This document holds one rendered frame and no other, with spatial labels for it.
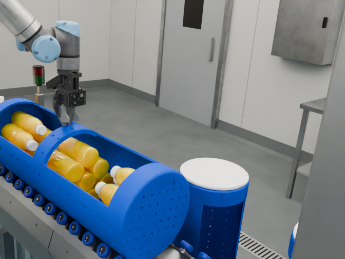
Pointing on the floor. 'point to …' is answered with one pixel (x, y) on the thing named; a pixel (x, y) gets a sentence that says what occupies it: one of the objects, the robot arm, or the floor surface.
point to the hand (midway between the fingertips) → (65, 124)
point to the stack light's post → (39, 99)
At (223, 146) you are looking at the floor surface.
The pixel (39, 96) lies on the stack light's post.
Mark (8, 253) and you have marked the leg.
